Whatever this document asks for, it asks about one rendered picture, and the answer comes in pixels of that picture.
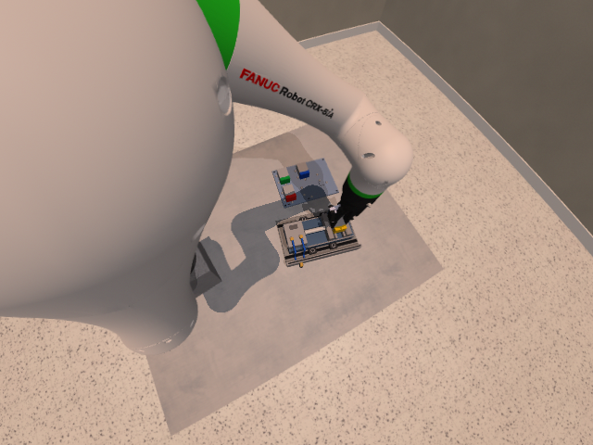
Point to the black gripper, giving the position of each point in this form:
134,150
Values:
343,208

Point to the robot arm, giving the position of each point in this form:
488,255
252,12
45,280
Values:
116,139

